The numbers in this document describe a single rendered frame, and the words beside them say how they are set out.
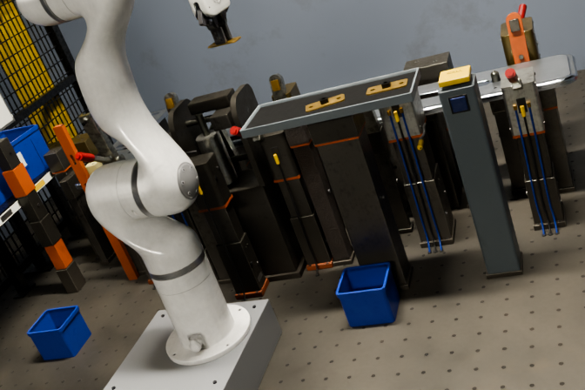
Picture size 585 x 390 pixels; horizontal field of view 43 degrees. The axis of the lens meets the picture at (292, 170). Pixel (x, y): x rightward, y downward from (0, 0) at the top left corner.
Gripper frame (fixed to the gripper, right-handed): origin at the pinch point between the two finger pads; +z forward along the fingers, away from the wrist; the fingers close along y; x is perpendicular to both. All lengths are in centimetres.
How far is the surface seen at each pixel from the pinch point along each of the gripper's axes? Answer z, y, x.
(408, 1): 45, 172, 22
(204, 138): 19.5, -17.2, 3.3
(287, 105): 14.3, -17.8, -22.8
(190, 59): 45, 151, 137
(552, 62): 30, 26, -68
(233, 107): 13.0, -16.9, -8.3
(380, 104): 15, -23, -47
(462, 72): 15, -14, -61
